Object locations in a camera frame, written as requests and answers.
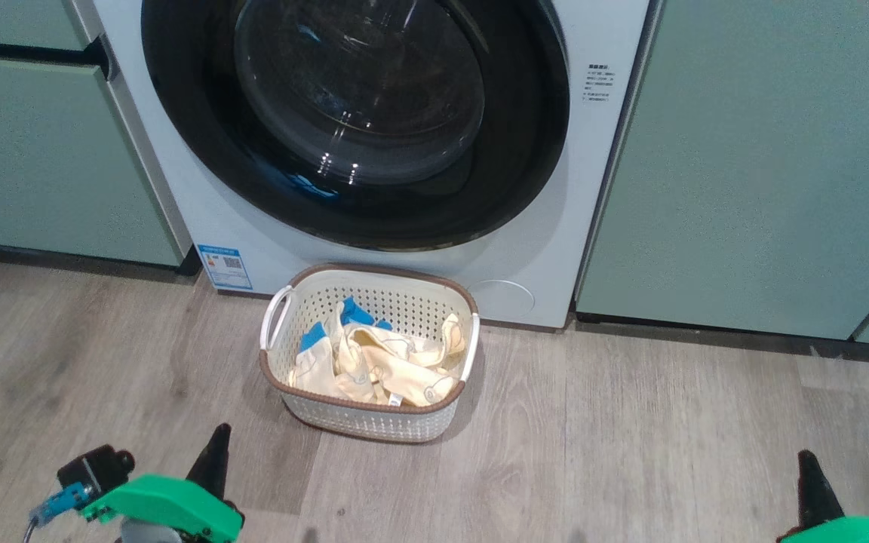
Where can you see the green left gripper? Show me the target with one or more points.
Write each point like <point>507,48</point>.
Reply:
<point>170,501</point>

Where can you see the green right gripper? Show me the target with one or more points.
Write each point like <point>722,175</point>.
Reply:
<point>857,532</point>

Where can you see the cream clothing with blue trim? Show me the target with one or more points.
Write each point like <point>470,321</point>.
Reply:
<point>404,373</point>

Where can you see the washing machine glass door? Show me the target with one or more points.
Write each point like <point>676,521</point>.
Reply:
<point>510,151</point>

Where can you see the cream perforated basket brown rim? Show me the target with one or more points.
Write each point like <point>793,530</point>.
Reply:
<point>359,422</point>

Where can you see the white front-load washing machine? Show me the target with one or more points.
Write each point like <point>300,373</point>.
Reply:
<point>555,249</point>

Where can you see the dark cabinet plinth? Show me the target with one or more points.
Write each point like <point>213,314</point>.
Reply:
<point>65,260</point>
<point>706,335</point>

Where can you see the blue energy label sticker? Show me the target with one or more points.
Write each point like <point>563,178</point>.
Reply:
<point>224,266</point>

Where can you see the white filler panel strip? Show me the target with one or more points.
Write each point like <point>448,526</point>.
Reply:
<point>140,151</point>

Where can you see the wide green cabinet panel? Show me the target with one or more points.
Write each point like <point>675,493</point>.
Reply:
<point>744,166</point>

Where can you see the round white filter cover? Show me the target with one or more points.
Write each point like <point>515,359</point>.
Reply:
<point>506,299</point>

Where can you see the small black text sticker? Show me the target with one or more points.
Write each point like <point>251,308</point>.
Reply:
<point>600,83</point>

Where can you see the shallow green cabinet drawer front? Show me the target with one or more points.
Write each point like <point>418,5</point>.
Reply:
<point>12,23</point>

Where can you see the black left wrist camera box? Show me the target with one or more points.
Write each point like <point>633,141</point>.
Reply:
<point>95,467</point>

